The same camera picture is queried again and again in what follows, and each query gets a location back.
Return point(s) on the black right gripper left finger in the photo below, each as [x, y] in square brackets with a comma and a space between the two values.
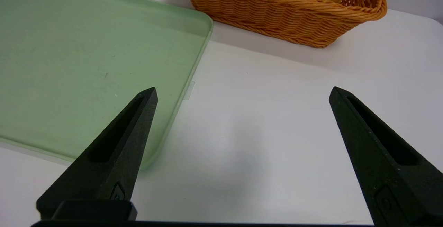
[117, 157]

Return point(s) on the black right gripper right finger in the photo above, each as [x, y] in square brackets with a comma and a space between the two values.
[398, 182]

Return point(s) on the orange wicker basket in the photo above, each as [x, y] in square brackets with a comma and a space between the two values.
[287, 12]

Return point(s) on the clear tape piece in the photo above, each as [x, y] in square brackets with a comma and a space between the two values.
[189, 90]

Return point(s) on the light green plastic tray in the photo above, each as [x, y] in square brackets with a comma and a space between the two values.
[86, 64]

